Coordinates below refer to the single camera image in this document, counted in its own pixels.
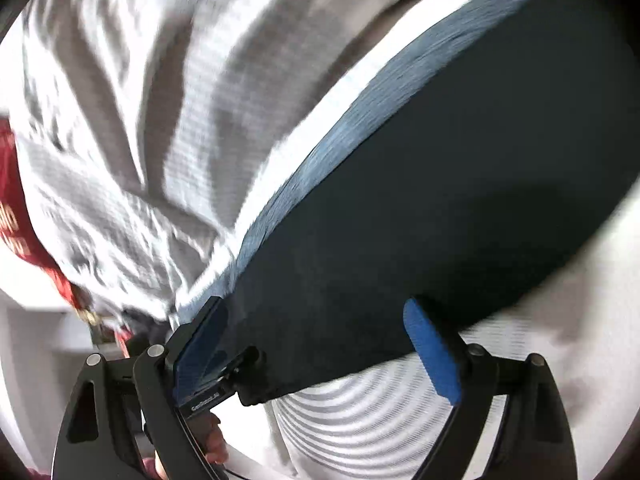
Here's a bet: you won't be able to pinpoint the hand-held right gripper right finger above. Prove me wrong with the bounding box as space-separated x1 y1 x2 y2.
404 297 583 480

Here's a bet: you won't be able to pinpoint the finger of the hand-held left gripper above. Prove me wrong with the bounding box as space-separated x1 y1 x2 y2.
235 346 267 407

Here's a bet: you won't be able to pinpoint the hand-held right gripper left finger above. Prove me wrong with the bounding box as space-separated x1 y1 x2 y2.
51 296 230 480

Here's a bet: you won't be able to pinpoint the black pants with blue waistband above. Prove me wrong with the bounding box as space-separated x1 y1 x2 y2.
177 0 640 406

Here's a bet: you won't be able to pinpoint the person's left hand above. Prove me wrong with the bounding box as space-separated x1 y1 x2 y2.
201 412 230 466

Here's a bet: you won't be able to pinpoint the white bed sheet grey arcs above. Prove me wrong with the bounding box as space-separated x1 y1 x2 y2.
265 195 640 480

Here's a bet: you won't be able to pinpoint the small red cushion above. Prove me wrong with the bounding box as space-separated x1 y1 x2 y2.
0 119 128 346

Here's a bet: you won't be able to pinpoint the grey white striped duvet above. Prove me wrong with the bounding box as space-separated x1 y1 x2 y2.
10 0 481 326

